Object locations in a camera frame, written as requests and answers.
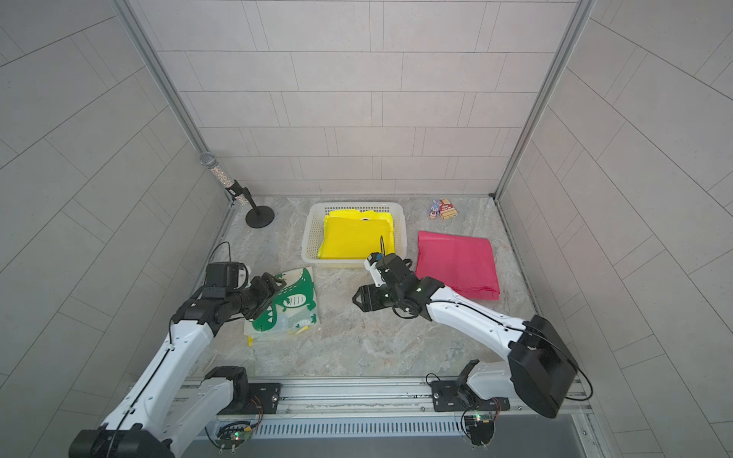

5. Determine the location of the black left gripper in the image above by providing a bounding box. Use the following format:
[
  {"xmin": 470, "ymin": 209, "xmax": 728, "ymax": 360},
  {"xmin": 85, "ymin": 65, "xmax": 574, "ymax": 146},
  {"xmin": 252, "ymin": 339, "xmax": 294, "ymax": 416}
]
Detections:
[{"xmin": 227, "ymin": 271, "xmax": 289, "ymax": 318}]

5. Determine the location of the green dinosaur translucent raincoat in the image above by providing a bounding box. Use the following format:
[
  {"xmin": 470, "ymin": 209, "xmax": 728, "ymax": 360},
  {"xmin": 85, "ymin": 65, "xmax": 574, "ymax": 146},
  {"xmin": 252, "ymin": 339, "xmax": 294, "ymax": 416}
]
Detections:
[{"xmin": 244, "ymin": 267, "xmax": 320, "ymax": 347}]

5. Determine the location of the pink raincoat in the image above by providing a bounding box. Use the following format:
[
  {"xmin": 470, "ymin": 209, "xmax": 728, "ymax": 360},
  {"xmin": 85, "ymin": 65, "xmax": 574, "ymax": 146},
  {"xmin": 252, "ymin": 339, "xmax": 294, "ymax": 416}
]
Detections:
[{"xmin": 416, "ymin": 231, "xmax": 501, "ymax": 301}]

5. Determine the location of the yellow duck face raincoat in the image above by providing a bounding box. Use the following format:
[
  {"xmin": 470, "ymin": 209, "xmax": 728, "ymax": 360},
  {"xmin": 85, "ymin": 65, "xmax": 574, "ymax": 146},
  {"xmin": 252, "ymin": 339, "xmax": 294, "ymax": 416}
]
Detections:
[{"xmin": 324, "ymin": 209, "xmax": 394, "ymax": 224}]

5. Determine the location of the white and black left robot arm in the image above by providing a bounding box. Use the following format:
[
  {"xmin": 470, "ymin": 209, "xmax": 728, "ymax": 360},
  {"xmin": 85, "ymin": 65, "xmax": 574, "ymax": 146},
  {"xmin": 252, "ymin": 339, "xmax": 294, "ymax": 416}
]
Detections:
[{"xmin": 68, "ymin": 264, "xmax": 286, "ymax": 457}]

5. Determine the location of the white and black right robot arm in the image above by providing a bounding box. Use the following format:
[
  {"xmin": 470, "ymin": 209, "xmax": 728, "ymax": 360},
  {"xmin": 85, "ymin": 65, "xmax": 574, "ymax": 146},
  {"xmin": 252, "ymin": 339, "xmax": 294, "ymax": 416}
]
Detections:
[{"xmin": 352, "ymin": 278, "xmax": 591, "ymax": 418}]

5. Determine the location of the white plastic perforated basket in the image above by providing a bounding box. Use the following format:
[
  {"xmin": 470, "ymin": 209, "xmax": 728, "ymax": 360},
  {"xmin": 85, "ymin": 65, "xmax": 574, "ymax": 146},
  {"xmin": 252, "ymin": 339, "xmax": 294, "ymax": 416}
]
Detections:
[{"xmin": 301, "ymin": 202, "xmax": 408, "ymax": 269}]

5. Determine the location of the glass tube on black stand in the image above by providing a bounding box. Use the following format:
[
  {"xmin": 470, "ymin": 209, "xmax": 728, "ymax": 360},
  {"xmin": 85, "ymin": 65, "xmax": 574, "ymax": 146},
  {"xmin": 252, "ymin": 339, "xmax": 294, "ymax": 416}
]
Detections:
[{"xmin": 200, "ymin": 152, "xmax": 275, "ymax": 229}]

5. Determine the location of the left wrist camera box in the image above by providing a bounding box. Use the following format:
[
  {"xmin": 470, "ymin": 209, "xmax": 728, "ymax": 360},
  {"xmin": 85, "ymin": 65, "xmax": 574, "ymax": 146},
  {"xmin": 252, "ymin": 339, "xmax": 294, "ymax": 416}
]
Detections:
[{"xmin": 203, "ymin": 261, "xmax": 250, "ymax": 292}]

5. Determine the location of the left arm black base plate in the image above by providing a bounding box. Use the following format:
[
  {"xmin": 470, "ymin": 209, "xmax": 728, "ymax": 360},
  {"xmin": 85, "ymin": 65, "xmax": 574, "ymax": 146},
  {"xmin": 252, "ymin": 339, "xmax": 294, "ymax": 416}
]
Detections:
[{"xmin": 218, "ymin": 383, "xmax": 283, "ymax": 416}]

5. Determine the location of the aluminium front rail frame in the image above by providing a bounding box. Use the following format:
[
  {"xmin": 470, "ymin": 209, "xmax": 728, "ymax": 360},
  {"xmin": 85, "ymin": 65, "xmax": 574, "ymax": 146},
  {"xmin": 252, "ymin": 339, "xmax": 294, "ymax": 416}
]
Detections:
[{"xmin": 102, "ymin": 374, "xmax": 597, "ymax": 458}]

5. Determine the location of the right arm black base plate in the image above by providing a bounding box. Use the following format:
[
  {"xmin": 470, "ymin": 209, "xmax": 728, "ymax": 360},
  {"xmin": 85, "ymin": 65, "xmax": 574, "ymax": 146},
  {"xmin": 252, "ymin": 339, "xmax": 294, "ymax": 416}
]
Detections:
[{"xmin": 429, "ymin": 380, "xmax": 511, "ymax": 413}]

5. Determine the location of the left circuit board with wires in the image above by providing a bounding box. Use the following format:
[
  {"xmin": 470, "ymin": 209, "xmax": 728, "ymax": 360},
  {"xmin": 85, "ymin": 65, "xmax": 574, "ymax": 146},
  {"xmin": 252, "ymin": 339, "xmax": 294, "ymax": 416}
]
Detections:
[{"xmin": 215, "ymin": 421, "xmax": 254, "ymax": 453}]

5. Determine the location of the circuit board with wires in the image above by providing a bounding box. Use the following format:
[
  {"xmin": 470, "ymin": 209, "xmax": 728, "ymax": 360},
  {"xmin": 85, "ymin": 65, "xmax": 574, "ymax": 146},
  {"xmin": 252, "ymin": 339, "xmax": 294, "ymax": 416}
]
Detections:
[
  {"xmin": 462, "ymin": 414, "xmax": 496, "ymax": 447},
  {"xmin": 215, "ymin": 421, "xmax": 254, "ymax": 453}
]

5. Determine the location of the right circuit board with wires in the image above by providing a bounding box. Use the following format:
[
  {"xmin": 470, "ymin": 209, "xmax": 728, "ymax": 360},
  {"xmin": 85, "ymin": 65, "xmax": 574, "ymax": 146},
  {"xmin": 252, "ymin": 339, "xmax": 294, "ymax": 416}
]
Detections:
[{"xmin": 462, "ymin": 414, "xmax": 496, "ymax": 447}]

